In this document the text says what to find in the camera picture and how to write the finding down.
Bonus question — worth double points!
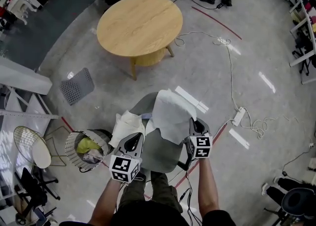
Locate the white power strip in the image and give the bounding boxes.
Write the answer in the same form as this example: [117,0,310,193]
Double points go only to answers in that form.
[233,107,247,127]

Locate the person's right leg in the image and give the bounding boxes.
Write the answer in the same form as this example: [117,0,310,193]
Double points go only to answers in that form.
[150,170,184,214]

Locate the gold wire chair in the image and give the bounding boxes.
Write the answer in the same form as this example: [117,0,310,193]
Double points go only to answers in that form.
[13,125,68,171]

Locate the coiled white floor cable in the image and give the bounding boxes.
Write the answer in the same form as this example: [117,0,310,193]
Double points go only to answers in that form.
[239,111,300,140]

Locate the round wooden table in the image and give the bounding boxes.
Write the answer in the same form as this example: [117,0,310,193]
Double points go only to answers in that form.
[96,0,184,81]

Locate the cream clothes garment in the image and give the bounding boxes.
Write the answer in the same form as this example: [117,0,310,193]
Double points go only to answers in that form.
[108,110,147,148]

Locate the person's left leg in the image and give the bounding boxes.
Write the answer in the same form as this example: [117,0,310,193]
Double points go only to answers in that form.
[118,170,149,211]

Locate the person's left forearm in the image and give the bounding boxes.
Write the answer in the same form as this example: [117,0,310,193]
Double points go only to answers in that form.
[88,177,124,225]

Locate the person's right forearm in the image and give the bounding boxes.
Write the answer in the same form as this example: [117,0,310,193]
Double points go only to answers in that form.
[197,157,221,218]

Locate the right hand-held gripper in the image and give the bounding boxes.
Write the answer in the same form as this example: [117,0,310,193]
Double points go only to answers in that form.
[186,117,213,159]

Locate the white shirt clothes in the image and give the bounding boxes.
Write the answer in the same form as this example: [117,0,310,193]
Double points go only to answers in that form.
[145,88,198,146]

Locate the white laundry basket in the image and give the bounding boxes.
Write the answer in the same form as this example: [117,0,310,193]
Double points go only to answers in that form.
[64,128,115,173]

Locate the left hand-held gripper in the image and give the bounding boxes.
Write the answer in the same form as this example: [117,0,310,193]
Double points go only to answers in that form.
[109,132,145,184]

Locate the yellow-green clothes garment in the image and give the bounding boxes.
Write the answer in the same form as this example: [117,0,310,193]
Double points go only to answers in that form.
[76,137,102,154]

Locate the person's torso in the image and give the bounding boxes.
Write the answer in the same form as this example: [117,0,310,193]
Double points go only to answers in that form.
[59,199,237,226]

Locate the long white desk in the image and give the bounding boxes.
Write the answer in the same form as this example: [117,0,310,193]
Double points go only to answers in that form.
[287,0,316,85]

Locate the person's leg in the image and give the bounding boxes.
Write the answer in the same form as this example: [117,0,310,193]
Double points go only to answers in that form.
[118,170,149,211]
[150,170,184,214]

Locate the patterned white clothes garment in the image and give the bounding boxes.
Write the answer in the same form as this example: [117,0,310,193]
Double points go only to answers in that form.
[81,147,104,166]

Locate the grey perforated panel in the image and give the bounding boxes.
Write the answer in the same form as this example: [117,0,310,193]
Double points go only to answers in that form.
[59,67,95,106]

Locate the grey armchair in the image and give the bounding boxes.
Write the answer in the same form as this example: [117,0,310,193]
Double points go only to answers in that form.
[129,91,196,174]

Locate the long white floor cable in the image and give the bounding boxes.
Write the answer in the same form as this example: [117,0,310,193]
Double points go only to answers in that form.
[174,31,239,113]

